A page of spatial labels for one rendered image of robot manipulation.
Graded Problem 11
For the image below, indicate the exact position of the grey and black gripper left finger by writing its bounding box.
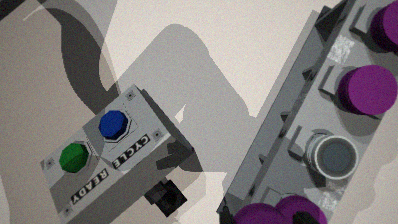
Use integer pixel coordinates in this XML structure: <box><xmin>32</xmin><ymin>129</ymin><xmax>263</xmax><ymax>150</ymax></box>
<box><xmin>219</xmin><ymin>212</ymin><xmax>236</xmax><ymax>224</ymax></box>

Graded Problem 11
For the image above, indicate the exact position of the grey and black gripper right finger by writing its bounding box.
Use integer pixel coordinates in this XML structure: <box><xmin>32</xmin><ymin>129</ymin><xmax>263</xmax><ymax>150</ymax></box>
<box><xmin>293</xmin><ymin>211</ymin><xmax>320</xmax><ymax>224</ymax></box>

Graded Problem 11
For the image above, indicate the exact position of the grey key housing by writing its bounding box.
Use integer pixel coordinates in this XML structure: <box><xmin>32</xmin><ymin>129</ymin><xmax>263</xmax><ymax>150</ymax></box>
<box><xmin>40</xmin><ymin>84</ymin><xmax>194</xmax><ymax>224</ymax></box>

